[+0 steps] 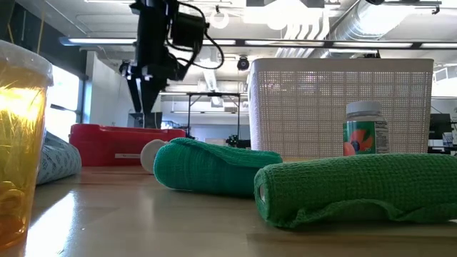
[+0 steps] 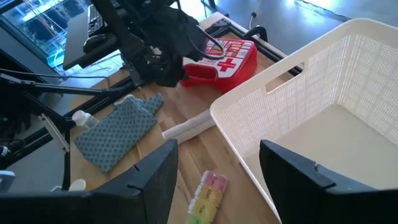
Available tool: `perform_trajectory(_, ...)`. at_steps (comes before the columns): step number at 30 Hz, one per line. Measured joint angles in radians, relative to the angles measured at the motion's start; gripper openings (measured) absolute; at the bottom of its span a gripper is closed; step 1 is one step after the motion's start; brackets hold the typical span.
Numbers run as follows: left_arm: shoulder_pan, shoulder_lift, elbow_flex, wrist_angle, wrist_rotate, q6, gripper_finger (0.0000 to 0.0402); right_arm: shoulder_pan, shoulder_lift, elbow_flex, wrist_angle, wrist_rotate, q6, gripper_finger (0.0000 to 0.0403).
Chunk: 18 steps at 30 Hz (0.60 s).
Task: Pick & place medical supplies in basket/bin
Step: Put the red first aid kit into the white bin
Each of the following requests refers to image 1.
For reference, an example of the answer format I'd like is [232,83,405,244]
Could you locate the red first aid kit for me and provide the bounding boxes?
[69,123,187,168]

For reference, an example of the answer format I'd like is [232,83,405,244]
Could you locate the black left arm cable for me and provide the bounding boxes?
[166,1,225,71]

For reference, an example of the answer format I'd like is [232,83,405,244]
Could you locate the white tape roll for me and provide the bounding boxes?
[140,138,169,175]

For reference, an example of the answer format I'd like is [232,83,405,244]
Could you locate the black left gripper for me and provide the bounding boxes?
[119,10,189,116]

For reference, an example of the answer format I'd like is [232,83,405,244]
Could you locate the dark computer monitor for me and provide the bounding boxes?
[430,113,453,141]
[128,112,164,129]

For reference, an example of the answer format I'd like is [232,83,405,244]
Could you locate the flower label supplement bottle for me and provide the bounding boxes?
[342,101,390,157]

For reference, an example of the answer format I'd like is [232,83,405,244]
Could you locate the white perforated plastic basket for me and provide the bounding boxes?
[247,58,435,160]

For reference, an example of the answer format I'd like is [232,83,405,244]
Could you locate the blue patterned hospital gown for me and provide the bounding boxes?
[35,131,82,186]

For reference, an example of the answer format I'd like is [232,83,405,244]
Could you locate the silver ventilation duct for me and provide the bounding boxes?
[310,0,442,59]

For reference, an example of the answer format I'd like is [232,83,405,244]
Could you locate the bright window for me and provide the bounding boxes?
[44,64,81,143]

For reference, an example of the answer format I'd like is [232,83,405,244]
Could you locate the teal bandage roll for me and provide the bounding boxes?
[153,137,283,197]

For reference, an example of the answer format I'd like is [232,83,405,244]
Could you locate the white ceiling ring lamp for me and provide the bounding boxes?
[209,9,230,30]

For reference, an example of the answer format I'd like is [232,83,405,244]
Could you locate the black frame stand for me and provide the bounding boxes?
[185,91,242,141]

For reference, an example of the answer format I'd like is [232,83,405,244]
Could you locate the long ceiling light strip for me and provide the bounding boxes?
[59,36,457,50]

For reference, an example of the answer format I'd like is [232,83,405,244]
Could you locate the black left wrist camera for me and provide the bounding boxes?
[170,11,210,50]

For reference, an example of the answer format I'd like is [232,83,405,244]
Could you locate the large amber pill bottle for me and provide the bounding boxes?
[0,39,54,251]

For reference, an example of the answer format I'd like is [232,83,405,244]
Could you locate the green bandage roll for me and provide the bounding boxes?
[253,153,457,229]

